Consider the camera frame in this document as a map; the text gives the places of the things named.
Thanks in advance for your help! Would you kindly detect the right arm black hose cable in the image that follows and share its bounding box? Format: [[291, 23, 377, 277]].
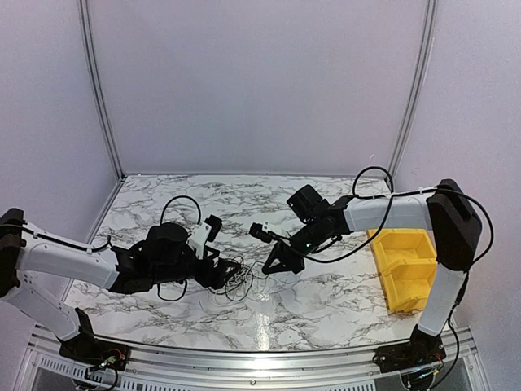
[[303, 165, 496, 270]]

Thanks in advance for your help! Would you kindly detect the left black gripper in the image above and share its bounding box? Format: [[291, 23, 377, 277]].
[[151, 246, 241, 290]]

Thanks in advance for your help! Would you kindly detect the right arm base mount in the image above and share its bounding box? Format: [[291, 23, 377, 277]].
[[372, 326, 446, 373]]

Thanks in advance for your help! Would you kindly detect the left aluminium frame post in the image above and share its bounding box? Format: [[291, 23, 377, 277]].
[[77, 0, 125, 182]]

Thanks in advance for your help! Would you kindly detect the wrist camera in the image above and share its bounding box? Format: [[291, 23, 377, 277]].
[[187, 215, 222, 260], [249, 222, 290, 244]]

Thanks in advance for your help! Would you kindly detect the front aluminium rail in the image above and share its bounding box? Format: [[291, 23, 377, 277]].
[[14, 326, 490, 390]]

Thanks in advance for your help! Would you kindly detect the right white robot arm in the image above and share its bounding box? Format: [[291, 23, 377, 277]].
[[249, 179, 483, 365]]

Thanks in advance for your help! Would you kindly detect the yellow three-compartment bin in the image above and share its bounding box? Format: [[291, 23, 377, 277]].
[[367, 229, 437, 313]]

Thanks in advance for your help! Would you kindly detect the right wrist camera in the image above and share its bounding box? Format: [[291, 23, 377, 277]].
[[249, 222, 290, 244]]

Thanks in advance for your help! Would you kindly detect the aluminium frame post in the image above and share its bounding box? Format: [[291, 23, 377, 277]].
[[388, 0, 439, 177], [77, 0, 125, 182]]

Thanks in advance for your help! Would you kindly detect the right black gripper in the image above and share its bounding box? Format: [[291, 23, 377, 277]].
[[261, 219, 326, 275]]

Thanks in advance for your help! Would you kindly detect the right aluminium frame post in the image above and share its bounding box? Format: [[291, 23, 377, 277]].
[[388, 0, 439, 177]]

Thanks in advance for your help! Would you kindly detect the left arm black hose cable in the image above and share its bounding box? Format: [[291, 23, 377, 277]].
[[154, 195, 204, 302]]

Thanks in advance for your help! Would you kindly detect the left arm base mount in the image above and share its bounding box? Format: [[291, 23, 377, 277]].
[[58, 308, 130, 371]]

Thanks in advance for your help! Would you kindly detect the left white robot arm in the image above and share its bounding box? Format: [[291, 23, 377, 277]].
[[1, 208, 241, 362]]

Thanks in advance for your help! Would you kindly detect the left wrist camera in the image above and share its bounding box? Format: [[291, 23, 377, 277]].
[[187, 215, 222, 260]]

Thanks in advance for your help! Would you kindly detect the arm black hose cable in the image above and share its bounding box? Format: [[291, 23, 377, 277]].
[[154, 195, 204, 302], [303, 165, 496, 270]]

